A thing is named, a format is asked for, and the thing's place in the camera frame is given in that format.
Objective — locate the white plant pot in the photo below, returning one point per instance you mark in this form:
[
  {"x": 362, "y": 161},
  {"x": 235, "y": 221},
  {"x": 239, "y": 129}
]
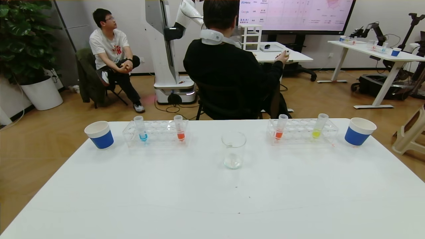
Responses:
[{"x": 41, "y": 94}]

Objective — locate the yellow pigment test tube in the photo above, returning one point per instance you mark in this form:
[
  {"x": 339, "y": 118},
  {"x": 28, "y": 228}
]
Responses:
[{"x": 316, "y": 133}]

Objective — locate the white handheld controller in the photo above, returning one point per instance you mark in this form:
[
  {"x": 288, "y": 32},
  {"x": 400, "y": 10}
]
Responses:
[{"x": 286, "y": 52}]

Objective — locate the white humanoid robot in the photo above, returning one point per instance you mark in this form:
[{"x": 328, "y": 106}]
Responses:
[{"x": 162, "y": 49}]

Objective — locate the black display stand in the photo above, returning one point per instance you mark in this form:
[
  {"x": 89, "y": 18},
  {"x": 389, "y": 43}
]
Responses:
[{"x": 298, "y": 68}]

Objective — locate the black folding chair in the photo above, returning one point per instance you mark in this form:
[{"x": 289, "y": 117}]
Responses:
[{"x": 116, "y": 94}]

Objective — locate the white drawer organizer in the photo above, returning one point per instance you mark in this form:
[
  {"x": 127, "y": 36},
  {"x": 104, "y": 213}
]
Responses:
[{"x": 250, "y": 31}]

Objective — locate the black tabletop robot arm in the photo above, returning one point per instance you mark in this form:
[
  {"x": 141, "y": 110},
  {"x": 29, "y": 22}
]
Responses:
[{"x": 375, "y": 30}]

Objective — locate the blue pigment test tube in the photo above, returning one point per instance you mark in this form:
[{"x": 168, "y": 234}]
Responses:
[{"x": 141, "y": 127}]

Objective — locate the clear plastic test tube rack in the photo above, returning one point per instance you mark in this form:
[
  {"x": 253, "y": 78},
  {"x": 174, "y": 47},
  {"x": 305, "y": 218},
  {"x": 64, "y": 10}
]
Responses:
[
  {"x": 159, "y": 133},
  {"x": 298, "y": 133}
]

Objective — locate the white neck headset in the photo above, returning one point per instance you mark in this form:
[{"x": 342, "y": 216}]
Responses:
[{"x": 214, "y": 37}]

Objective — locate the large wall display screen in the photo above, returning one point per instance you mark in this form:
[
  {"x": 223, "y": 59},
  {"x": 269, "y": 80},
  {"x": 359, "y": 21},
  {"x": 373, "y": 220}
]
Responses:
[{"x": 298, "y": 16}]

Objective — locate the man in white t-shirt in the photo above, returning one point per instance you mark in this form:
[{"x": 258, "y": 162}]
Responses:
[{"x": 108, "y": 43}]

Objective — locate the man in black sweater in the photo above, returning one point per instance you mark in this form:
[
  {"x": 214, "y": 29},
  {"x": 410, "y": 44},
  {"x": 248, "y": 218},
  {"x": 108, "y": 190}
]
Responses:
[{"x": 225, "y": 66}]

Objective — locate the small blue cup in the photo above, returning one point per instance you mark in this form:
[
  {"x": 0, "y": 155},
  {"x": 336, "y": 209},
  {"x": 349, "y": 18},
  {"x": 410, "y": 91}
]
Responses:
[{"x": 395, "y": 52}]

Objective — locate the grey tablet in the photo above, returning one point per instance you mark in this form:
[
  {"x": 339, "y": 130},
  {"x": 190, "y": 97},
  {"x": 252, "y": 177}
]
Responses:
[{"x": 270, "y": 48}]

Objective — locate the white height-adjustable desk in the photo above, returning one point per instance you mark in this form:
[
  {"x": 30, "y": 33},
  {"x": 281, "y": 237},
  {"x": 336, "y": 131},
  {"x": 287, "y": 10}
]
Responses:
[{"x": 365, "y": 48}]

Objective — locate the dark green jacket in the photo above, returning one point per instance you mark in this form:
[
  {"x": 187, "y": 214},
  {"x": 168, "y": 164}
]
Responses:
[{"x": 87, "y": 76}]

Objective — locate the black office chair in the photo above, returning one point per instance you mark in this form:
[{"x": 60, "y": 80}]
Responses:
[{"x": 232, "y": 106}]

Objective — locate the blue paper cup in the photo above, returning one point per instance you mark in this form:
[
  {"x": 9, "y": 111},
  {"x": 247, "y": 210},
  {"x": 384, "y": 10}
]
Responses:
[
  {"x": 101, "y": 137},
  {"x": 357, "y": 134}
]

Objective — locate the orange pigment test tube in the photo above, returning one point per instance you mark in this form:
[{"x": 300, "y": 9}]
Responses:
[
  {"x": 180, "y": 134},
  {"x": 279, "y": 133}
]

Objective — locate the black wheeled robot base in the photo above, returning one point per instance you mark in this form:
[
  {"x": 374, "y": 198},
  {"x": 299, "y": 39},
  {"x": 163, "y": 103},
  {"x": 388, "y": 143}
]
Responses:
[{"x": 375, "y": 86}]

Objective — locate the green potted plant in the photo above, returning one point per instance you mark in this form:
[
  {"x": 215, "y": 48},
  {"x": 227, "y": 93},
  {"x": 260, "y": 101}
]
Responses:
[{"x": 23, "y": 36}]

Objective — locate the glass beaker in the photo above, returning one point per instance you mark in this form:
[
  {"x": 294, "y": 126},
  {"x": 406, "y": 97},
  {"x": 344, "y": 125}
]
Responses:
[{"x": 232, "y": 159}]

